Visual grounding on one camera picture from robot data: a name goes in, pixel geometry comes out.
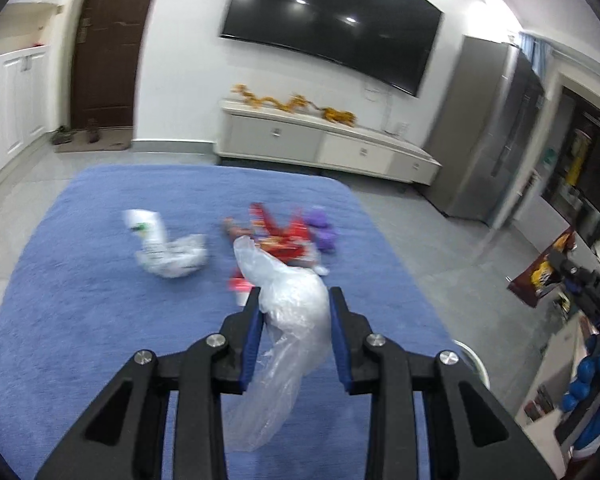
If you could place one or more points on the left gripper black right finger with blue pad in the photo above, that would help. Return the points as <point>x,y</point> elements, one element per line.
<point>469,434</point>

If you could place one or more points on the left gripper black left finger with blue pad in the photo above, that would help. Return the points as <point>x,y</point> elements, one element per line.
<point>120,435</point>

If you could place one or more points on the brown snack bag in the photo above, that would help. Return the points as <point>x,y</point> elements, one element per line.
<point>540,277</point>

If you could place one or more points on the clear plastic bag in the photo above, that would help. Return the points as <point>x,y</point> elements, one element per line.
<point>295,305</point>

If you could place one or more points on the white trash bin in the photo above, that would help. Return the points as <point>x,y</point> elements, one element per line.
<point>474,362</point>

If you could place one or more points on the blue fluffy blanket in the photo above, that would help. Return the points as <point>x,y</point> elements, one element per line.
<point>78,305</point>

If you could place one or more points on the white printed plastic bag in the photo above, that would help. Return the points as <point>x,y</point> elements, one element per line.
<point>158,254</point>

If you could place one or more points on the grey refrigerator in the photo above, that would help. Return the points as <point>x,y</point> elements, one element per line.
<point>482,129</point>

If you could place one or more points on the red crumpled wrapper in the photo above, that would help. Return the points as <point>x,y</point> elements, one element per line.
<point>233,230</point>

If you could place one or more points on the purple wrapper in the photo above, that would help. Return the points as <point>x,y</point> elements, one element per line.
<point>322,232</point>

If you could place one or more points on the red snack bag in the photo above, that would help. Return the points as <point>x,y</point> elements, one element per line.
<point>290,244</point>

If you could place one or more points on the brown door mat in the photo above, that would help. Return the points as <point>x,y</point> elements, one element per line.
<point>101,140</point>

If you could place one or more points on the brown shoe left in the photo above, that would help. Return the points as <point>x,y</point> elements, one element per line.
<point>62,135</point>

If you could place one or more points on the brown shoe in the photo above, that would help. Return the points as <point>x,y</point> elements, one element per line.
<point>93,129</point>
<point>62,135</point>

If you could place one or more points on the golden tiger figurine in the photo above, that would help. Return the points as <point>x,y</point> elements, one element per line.
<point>342,117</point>

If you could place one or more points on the brown shoe right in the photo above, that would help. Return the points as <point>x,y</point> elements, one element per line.
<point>93,129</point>

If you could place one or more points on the golden dragon figurine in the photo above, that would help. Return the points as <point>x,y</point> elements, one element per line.
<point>294,103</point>

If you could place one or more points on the white tv cabinet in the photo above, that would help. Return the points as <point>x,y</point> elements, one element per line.
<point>269,135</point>

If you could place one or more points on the dark brown door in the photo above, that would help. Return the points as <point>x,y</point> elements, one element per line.
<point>105,60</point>

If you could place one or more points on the black wall television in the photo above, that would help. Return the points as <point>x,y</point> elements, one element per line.
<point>389,40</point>

